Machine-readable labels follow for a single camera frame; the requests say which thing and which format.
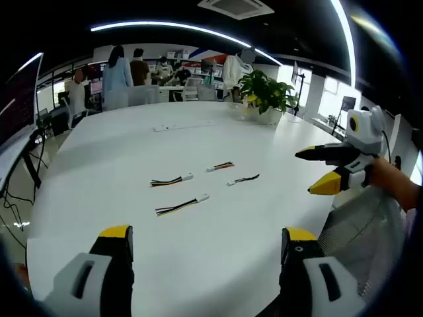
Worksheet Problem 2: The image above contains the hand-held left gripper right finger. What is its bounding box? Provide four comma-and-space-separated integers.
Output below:
279, 227, 367, 317

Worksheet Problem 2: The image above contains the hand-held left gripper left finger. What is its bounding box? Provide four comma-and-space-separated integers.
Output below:
41, 225, 135, 317

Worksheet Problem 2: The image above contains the JST connector cable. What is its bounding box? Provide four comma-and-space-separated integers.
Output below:
150, 171, 194, 188
226, 174, 261, 187
206, 160, 235, 173
155, 193, 210, 217

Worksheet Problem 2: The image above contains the grey mesh office chair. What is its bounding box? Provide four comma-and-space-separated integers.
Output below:
317, 187, 408, 298

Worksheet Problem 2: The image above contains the white plant pot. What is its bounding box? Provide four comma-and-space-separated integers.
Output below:
256, 106, 284, 126

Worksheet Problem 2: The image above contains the green potted plant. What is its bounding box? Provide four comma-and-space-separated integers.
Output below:
237, 69, 298, 116

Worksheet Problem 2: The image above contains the straight ceiling light strip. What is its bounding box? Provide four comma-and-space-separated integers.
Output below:
330, 0, 357, 90

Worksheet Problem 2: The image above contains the clear glass bowl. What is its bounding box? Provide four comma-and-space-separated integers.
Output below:
227, 101, 262, 122

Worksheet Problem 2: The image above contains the black monitor stand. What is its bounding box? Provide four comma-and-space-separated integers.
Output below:
20, 130, 44, 190

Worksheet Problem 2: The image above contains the white office chair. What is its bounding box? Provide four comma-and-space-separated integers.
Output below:
126, 85, 161, 107
196, 83, 218, 102

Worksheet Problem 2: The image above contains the shelf of white boxes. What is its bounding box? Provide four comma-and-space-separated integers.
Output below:
147, 48, 226, 90

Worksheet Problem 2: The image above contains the ceiling air vent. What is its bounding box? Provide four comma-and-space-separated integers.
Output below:
197, 0, 275, 19

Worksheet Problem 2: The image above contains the large dark monitor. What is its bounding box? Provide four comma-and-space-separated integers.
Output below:
0, 52, 45, 156

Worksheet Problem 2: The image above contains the curved ceiling light strip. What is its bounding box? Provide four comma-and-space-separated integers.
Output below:
90, 20, 284, 66

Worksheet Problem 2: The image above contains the black floor cable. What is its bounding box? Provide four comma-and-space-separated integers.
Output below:
0, 193, 31, 248

